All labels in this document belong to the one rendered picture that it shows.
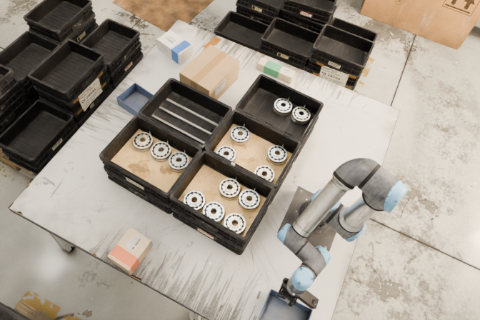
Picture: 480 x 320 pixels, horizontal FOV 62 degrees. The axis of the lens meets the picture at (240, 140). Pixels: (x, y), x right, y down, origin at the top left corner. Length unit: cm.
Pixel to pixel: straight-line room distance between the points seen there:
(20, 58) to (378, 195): 266
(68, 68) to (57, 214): 119
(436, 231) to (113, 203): 221
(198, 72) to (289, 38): 121
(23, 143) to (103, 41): 96
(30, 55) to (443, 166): 323
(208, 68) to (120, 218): 98
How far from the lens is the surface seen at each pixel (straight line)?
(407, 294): 296
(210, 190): 197
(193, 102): 226
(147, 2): 423
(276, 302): 196
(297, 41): 336
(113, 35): 335
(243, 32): 352
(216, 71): 238
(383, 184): 151
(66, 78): 296
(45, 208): 221
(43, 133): 300
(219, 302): 194
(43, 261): 289
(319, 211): 158
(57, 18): 341
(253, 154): 209
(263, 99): 231
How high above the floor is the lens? 260
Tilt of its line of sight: 56 degrees down
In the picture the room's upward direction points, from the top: 9 degrees clockwise
